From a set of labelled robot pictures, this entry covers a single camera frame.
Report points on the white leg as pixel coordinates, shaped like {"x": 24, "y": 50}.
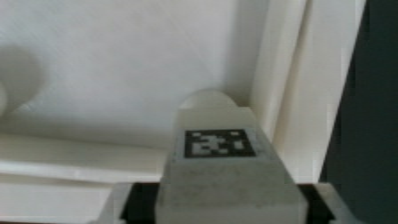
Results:
{"x": 226, "y": 184}

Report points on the white U-shaped fence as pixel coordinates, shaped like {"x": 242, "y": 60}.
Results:
{"x": 315, "y": 85}

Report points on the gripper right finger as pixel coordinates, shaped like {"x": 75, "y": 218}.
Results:
{"x": 328, "y": 211}

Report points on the white square tabletop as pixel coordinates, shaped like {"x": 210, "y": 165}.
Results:
{"x": 105, "y": 60}

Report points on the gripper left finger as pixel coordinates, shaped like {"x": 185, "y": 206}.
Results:
{"x": 129, "y": 208}

